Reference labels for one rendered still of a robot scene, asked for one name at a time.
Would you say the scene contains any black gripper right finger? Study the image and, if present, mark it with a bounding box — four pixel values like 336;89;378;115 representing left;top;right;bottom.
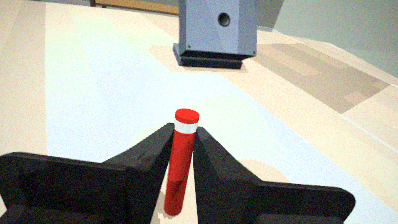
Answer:
193;126;356;224

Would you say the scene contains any red peg with white band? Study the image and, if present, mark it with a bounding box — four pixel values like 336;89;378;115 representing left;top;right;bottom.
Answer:
164;109;200;216

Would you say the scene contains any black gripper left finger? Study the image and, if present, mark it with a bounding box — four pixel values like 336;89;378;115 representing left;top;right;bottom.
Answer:
0;122;175;224

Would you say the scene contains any grey metal panel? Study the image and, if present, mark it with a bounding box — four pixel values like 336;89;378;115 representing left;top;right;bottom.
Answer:
172;0;258;69

